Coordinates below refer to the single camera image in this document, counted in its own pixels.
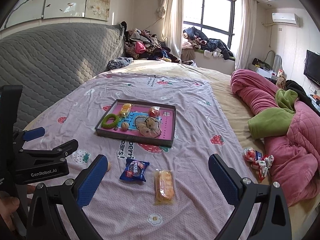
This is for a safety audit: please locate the dark shallow box tray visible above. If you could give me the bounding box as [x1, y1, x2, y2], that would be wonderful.
[95, 99, 177, 148]

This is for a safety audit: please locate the dark garment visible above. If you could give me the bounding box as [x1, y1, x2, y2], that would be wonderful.
[284, 79, 320, 117]

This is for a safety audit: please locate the white window seat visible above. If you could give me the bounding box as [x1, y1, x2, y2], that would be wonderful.
[194, 50, 236, 76]

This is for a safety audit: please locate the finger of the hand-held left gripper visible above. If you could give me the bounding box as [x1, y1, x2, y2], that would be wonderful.
[12, 127, 46, 153]
[17, 138, 79, 165]

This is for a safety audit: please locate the grey quilted headboard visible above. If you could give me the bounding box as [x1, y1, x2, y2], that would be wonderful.
[0, 22, 126, 131]

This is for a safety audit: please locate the yellow snack packet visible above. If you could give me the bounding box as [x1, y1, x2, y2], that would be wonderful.
[119, 103, 132, 117]

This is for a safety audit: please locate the dark blue patterned cloth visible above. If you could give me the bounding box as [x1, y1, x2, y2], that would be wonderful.
[107, 57, 134, 71]

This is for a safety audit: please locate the window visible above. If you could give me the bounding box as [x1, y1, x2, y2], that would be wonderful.
[183, 0, 237, 40]

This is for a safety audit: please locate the pink quilt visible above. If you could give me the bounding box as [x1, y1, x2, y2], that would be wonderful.
[230, 69, 320, 207]

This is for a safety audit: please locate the black television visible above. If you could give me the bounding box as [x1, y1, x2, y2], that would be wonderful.
[303, 50, 320, 86]

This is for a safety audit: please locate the white air conditioner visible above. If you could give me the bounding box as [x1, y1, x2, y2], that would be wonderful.
[272, 12, 300, 27]

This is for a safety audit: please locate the black bag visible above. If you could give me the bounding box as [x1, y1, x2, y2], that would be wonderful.
[252, 58, 272, 70]

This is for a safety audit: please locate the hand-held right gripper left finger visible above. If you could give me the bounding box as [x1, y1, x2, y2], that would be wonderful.
[26, 154, 109, 240]

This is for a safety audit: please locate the red wrapped candy ball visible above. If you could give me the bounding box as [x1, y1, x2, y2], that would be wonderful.
[148, 106, 161, 118]

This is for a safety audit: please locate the green fleece blanket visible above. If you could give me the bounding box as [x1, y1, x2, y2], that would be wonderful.
[248, 89, 299, 141]

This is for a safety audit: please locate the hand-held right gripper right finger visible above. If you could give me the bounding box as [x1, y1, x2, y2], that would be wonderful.
[208, 153, 292, 240]

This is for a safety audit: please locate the pink strawberry printed sheet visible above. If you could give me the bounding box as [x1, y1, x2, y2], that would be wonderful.
[23, 73, 266, 240]

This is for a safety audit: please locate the clothes pile on windowsill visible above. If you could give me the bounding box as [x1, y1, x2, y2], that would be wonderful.
[181, 26, 235, 61]

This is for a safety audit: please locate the yellow cracker packet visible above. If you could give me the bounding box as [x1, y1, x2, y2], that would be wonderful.
[153, 169, 176, 206]

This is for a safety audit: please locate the clothes pile beside headboard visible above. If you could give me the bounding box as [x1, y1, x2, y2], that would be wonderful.
[123, 21, 182, 63]

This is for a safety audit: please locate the red candy packet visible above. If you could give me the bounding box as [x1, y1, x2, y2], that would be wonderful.
[244, 147, 263, 162]

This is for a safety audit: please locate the floral wall painting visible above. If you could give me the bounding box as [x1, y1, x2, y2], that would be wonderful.
[0, 0, 112, 31]

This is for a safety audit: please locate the cream curtain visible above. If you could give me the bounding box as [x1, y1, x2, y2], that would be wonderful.
[235, 0, 258, 72]
[161, 0, 185, 61]

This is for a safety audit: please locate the blue cookie packet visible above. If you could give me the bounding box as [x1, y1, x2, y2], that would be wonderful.
[119, 158, 150, 182]

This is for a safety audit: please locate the green fuzzy hair ring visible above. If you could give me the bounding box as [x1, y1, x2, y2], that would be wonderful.
[101, 113, 121, 129]

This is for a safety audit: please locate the person's left hand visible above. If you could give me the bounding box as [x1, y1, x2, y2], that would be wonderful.
[0, 185, 36, 230]

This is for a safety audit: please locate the white standing fan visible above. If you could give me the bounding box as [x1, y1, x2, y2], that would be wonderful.
[266, 50, 283, 71]

